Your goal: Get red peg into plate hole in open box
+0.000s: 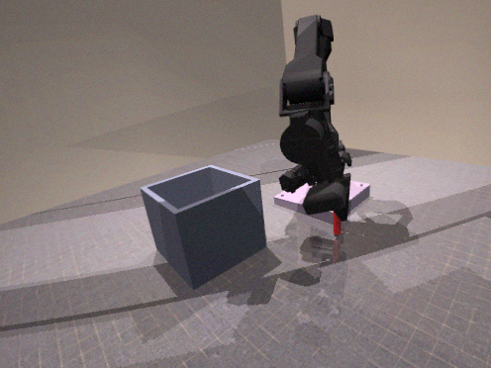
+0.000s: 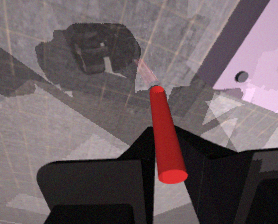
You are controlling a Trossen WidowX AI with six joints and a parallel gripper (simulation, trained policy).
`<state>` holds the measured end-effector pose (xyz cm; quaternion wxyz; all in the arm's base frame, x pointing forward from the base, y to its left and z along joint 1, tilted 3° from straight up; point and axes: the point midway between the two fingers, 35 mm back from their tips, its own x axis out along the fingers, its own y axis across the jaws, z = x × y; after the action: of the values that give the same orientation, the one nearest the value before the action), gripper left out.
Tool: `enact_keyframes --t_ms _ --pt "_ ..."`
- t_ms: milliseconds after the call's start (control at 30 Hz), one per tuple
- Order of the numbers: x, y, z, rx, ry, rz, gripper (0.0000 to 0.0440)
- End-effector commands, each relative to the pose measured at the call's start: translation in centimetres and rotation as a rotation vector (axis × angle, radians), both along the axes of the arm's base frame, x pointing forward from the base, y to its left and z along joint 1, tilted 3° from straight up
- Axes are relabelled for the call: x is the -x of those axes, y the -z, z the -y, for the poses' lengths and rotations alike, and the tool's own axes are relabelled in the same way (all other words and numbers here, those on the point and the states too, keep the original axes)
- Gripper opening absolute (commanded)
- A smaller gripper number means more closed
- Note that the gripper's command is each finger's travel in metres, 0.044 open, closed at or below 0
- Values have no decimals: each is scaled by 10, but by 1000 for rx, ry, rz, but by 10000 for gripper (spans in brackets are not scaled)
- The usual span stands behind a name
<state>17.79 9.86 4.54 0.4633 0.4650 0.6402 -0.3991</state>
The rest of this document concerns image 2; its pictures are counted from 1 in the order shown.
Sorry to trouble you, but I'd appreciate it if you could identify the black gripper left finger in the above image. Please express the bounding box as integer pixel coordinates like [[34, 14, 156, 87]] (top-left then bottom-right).
[[36, 127, 155, 224]]

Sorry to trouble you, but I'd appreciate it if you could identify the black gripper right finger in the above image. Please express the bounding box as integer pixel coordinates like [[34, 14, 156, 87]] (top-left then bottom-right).
[[174, 125, 278, 224]]

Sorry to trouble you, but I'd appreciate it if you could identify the red peg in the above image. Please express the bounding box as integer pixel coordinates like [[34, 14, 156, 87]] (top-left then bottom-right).
[[149, 86, 187, 184]]

